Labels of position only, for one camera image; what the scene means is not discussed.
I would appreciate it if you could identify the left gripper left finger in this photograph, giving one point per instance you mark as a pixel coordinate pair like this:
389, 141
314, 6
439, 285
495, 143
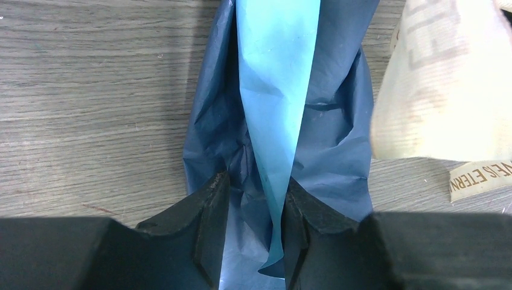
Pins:
179, 248

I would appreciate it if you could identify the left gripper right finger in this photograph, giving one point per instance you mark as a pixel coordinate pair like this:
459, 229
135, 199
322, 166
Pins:
324, 249

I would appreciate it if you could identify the beige ribbon bow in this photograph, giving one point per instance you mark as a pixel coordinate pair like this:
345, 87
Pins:
446, 92

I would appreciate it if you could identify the blue paper flower bouquet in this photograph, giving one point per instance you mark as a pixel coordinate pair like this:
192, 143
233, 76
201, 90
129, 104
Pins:
284, 92

